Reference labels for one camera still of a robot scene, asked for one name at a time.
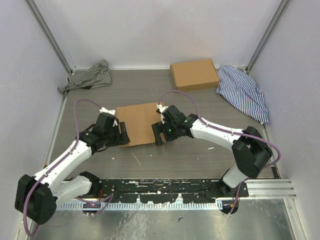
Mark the aluminium corner post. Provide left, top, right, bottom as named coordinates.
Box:
left=25, top=0, right=73, bottom=74
left=245, top=0, right=291, bottom=74

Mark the folded closed cardboard box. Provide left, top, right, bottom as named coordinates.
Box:
left=170, top=58, right=220, bottom=92

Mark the cardboard box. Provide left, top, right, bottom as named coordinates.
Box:
left=170, top=58, right=220, bottom=92
left=116, top=102, right=161, bottom=148

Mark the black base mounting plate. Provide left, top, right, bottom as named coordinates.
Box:
left=84, top=178, right=249, bottom=204

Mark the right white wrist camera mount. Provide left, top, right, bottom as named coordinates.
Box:
left=156, top=103, right=168, bottom=114

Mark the left aluminium corner post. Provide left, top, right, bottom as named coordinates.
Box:
left=25, top=0, right=73, bottom=74

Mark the aluminium front rail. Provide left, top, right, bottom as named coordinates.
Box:
left=59, top=178, right=297, bottom=201

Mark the right aluminium corner post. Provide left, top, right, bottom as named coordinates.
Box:
left=245, top=0, right=291, bottom=74

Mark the slotted grey cable duct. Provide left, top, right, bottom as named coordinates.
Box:
left=57, top=199, right=223, bottom=211

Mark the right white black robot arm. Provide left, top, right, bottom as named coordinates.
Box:
left=151, top=104, right=273, bottom=198

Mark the blue white striped cloth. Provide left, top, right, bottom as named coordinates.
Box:
left=216, top=65, right=270, bottom=125

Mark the grey striped cloth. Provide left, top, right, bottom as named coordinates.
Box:
left=57, top=59, right=112, bottom=97

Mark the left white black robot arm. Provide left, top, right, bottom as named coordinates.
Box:
left=14, top=108, right=130, bottom=225

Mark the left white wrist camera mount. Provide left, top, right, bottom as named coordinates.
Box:
left=99, top=107, right=116, bottom=115

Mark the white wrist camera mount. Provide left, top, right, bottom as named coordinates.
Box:
left=156, top=103, right=168, bottom=114
left=99, top=107, right=116, bottom=115

